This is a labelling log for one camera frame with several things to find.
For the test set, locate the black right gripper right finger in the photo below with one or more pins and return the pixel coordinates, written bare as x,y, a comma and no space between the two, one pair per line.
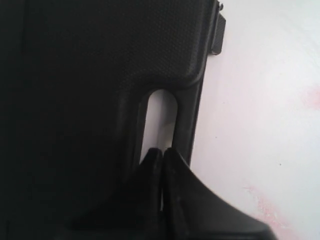
193,212

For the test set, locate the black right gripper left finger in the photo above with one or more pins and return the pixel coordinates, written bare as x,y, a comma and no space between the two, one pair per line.
132,212

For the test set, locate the black plastic tool case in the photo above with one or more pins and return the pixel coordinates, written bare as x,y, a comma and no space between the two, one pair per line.
75,78

